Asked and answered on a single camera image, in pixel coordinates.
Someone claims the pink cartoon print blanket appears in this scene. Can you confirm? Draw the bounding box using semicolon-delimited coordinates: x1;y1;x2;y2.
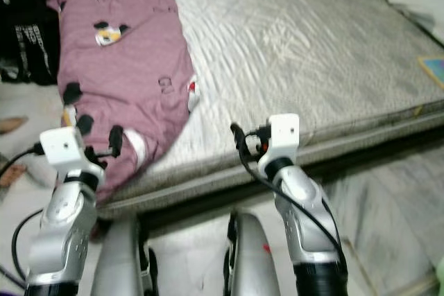
54;0;198;207

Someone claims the grey right robot leg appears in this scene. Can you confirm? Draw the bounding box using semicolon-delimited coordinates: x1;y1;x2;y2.
222;211;278;296

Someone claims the grey quilted mattress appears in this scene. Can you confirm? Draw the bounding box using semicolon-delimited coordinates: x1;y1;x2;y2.
104;0;444;217

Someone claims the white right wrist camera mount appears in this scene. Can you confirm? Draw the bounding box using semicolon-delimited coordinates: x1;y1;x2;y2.
257;114;300;168

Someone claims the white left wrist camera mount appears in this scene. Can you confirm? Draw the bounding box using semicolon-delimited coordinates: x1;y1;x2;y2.
40;126;105;186

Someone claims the grey left robot leg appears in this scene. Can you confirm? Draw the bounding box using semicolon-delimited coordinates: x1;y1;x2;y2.
94;216;146;296

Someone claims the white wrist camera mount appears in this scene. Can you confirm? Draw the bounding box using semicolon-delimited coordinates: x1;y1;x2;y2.
40;126;105;186
257;114;300;168

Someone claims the white pillow with handwriting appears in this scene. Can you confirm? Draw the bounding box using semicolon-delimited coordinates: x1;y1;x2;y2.
385;0;444;37

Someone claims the grey robot leg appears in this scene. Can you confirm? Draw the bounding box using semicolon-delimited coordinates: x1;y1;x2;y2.
222;211;278;296
94;216;146;296

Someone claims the black printed bag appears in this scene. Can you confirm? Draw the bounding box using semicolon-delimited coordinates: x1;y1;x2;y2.
3;0;62;87

